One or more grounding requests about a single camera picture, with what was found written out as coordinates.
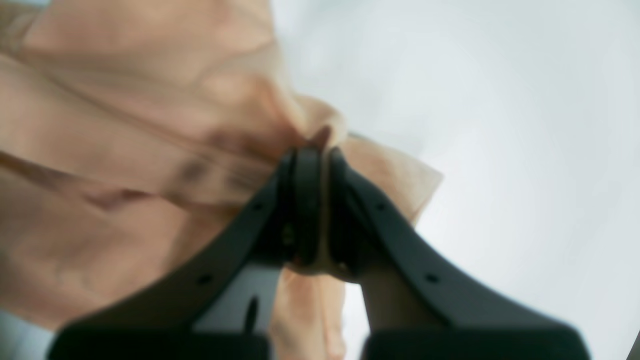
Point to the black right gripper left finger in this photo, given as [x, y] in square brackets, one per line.
[218, 305]

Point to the peach T-shirt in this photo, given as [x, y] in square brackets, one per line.
[133, 131]

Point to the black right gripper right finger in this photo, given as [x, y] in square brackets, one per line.
[419, 305]

